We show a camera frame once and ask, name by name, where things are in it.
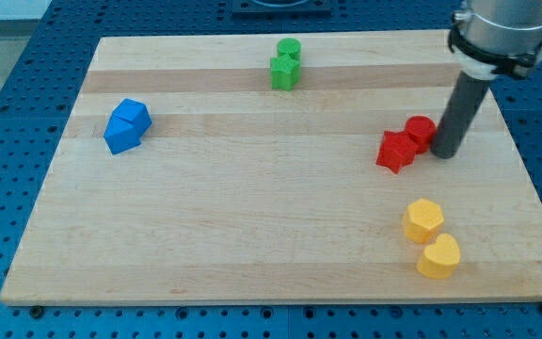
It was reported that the red star block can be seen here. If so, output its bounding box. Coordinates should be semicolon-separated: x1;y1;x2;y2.
375;131;418;174

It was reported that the green star block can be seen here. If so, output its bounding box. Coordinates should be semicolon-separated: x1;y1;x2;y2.
270;55;300;91

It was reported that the wooden board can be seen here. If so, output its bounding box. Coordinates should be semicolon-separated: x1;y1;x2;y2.
0;30;542;306

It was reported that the green cylinder block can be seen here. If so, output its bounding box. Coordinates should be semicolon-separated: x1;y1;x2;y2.
276;38;301;61

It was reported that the blue cube block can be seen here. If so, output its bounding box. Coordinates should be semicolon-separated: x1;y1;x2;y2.
112;99;152;136

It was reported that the blue pentagon block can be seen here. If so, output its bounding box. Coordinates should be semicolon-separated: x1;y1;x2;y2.
104;117;141;154

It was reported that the red cylinder block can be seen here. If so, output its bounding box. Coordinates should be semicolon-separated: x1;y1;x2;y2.
405;116;437;154

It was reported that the yellow hexagon block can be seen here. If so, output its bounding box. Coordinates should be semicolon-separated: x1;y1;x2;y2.
402;199;444;244

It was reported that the yellow heart block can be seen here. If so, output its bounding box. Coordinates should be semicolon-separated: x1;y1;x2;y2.
416;234;461;280

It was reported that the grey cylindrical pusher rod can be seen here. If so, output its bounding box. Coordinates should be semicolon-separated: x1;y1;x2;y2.
430;72;491;159

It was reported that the black cable around arm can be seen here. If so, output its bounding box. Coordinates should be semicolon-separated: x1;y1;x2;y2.
447;23;542;80

